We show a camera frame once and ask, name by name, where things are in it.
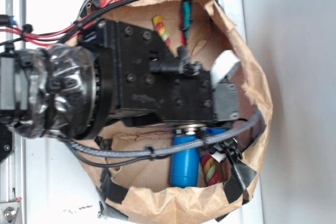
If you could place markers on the brown paper bag tray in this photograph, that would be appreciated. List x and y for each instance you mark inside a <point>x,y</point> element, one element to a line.
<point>150,198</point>

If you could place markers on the aluminium frame rail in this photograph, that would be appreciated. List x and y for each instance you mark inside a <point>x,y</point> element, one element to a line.
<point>13,170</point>

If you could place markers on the black tape strip right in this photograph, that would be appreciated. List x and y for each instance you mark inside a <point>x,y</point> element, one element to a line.
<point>241,177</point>

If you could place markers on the grey camera box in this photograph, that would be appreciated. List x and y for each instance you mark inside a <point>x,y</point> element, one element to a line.
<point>225,94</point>

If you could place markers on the black tape strip lower left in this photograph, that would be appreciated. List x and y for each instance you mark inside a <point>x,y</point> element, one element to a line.
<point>113,192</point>

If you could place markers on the black mounting bracket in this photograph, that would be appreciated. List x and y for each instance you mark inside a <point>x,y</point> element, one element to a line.
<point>6,142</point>

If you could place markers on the metal corner bracket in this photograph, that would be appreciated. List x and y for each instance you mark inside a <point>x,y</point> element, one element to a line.
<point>11,213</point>

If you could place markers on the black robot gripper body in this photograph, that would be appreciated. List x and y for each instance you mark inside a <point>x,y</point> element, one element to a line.
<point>140,82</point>

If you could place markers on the blue plastic bottle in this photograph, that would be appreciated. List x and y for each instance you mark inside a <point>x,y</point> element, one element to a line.
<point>185,164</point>

